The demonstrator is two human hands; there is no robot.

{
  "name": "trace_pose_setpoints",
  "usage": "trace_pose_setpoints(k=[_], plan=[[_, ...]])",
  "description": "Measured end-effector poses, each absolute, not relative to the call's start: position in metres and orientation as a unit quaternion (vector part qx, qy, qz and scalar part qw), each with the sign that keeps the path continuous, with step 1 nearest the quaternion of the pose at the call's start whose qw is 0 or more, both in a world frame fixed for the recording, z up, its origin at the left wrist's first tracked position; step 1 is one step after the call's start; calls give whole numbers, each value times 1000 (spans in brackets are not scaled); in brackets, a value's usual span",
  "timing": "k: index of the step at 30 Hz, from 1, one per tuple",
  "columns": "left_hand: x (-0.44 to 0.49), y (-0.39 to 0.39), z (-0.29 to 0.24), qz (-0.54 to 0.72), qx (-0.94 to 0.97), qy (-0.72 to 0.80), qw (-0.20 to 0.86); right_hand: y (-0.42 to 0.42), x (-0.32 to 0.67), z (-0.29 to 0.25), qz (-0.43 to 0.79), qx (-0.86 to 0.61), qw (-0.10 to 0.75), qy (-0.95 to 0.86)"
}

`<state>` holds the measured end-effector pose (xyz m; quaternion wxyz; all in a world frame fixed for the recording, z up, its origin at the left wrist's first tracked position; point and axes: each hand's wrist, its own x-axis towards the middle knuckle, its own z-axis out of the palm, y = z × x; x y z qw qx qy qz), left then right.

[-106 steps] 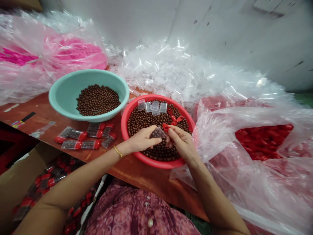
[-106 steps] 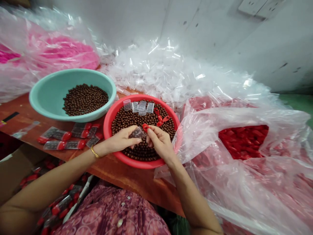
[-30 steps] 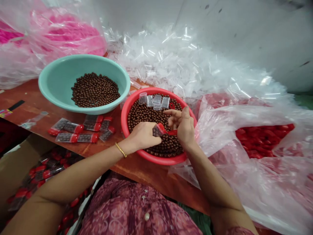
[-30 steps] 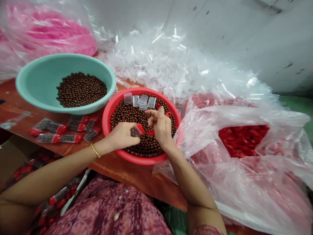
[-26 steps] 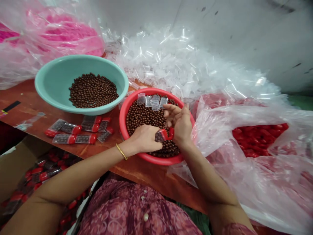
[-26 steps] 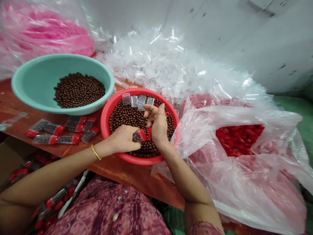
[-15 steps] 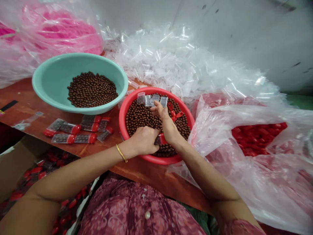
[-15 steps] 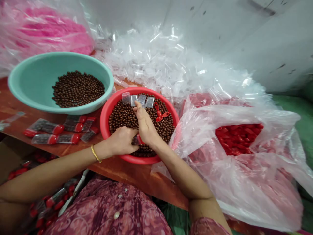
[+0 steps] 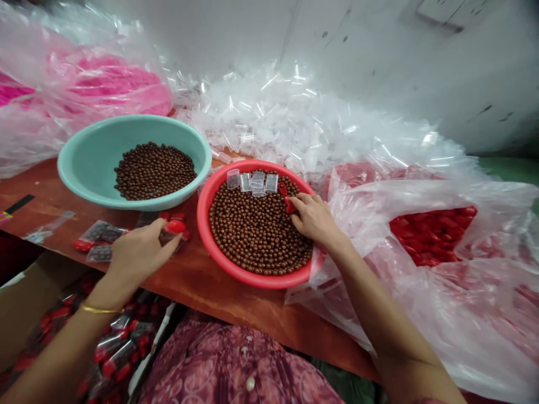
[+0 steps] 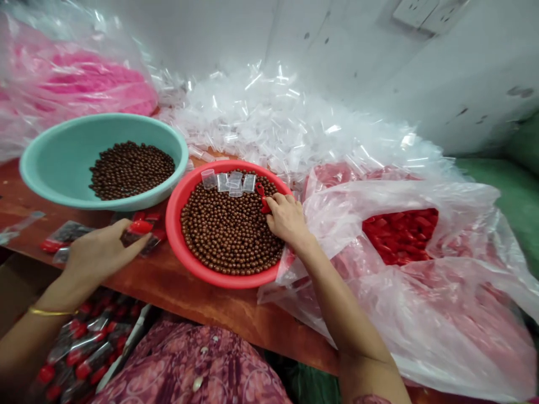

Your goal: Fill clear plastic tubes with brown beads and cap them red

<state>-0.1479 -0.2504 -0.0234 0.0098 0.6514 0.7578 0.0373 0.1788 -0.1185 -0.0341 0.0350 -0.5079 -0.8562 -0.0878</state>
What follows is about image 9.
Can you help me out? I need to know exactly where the person's right hand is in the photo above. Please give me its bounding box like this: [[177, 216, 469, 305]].
[[288, 192, 351, 254]]

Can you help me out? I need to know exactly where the person's left hand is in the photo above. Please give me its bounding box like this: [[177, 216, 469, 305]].
[[105, 218, 187, 290]]

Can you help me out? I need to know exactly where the red-capped tube of balls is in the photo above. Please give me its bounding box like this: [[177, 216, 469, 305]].
[[158, 218, 189, 248]]

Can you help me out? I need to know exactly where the small red scoop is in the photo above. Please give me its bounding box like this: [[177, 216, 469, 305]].
[[277, 181, 299, 215]]

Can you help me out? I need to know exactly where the red plastic bowl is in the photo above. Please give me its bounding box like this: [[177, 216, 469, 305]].
[[196, 159, 324, 291]]

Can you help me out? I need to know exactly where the filled tubes lying together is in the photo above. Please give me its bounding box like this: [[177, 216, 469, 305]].
[[72, 210, 188, 264]]

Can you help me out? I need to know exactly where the heap of brown balls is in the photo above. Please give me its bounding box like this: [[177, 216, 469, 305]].
[[113, 141, 199, 203]]

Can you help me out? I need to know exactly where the mass of brown balls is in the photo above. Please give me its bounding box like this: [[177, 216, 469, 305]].
[[208, 176, 316, 277]]

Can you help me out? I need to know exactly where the empty clear flat packet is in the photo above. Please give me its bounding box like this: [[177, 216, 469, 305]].
[[23, 210, 77, 244]]

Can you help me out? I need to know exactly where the teal plastic bowl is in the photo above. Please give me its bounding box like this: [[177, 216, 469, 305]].
[[57, 114, 213, 213]]

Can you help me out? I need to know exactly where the cardboard box of filled tubes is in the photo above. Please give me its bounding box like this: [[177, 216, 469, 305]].
[[0, 252, 177, 404]]

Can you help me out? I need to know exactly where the person's body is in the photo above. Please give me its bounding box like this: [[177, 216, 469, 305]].
[[138, 310, 347, 404]]

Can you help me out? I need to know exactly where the black strip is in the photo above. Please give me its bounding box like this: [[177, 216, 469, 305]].
[[0, 194, 35, 216]]

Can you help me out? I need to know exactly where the clear bag of pink caps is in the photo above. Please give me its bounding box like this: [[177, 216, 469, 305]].
[[0, 0, 174, 180]]

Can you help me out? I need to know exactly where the pile of empty clear tubes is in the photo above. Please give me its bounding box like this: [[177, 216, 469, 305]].
[[167, 58, 483, 180]]

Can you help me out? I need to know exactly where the pile of red caps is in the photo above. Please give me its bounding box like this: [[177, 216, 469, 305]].
[[389, 205, 479, 269]]

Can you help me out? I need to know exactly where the large clear plastic bag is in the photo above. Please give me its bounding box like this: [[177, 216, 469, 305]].
[[285, 163, 539, 403]]

